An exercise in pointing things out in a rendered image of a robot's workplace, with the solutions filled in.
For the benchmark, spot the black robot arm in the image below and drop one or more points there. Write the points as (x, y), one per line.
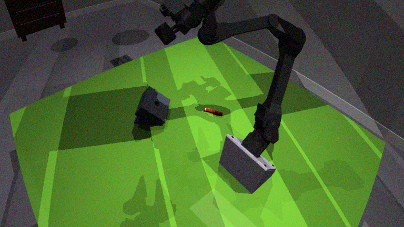
(291, 41)

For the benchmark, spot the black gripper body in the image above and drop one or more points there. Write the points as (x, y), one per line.
(166, 34)

